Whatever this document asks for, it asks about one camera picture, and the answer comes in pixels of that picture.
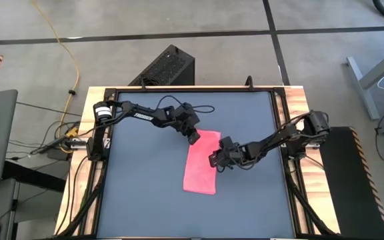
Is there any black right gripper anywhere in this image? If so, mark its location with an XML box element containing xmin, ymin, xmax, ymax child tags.
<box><xmin>207</xmin><ymin>135</ymin><xmax>248</xmax><ymax>173</ymax></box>

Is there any pink terry towel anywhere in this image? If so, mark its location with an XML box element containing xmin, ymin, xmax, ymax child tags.
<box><xmin>182</xmin><ymin>129</ymin><xmax>222</xmax><ymax>196</ymax></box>

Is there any black perforated computer tower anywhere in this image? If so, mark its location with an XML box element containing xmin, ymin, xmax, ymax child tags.
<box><xmin>128</xmin><ymin>44</ymin><xmax>196</xmax><ymax>87</ymax></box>

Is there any grey-blue table mat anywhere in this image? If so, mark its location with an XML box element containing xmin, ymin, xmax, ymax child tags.
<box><xmin>97</xmin><ymin>91</ymin><xmax>296</xmax><ymax>239</ymax></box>

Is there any black power brick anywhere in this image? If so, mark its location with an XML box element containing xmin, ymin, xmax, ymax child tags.
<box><xmin>47</xmin><ymin>146</ymin><xmax>68</xmax><ymax>161</ymax></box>

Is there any grey metal desk leg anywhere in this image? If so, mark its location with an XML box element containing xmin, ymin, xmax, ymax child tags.
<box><xmin>346</xmin><ymin>41</ymin><xmax>384</xmax><ymax>121</ymax></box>

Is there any black side table top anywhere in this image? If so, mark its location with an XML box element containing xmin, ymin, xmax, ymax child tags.
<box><xmin>1</xmin><ymin>159</ymin><xmax>68</xmax><ymax>194</ymax></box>

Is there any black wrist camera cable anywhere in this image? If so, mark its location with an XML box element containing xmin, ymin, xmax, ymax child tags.
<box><xmin>155</xmin><ymin>95</ymin><xmax>215</xmax><ymax>115</ymax></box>

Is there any black metal table frame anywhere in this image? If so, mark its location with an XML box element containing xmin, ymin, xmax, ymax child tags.
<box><xmin>91</xmin><ymin>85</ymin><xmax>308</xmax><ymax>240</ymax></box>

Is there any black cable bundle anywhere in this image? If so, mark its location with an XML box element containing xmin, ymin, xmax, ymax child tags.
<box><xmin>283</xmin><ymin>159</ymin><xmax>336</xmax><ymax>237</ymax></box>
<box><xmin>57</xmin><ymin>159</ymin><xmax>108</xmax><ymax>238</ymax></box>

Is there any yellow cable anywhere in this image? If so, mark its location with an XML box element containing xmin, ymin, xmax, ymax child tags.
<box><xmin>31</xmin><ymin>0</ymin><xmax>81</xmax><ymax>154</ymax></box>

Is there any thin black floor cable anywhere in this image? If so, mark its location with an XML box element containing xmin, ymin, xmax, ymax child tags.
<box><xmin>15</xmin><ymin>101</ymin><xmax>81</xmax><ymax>117</ymax></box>

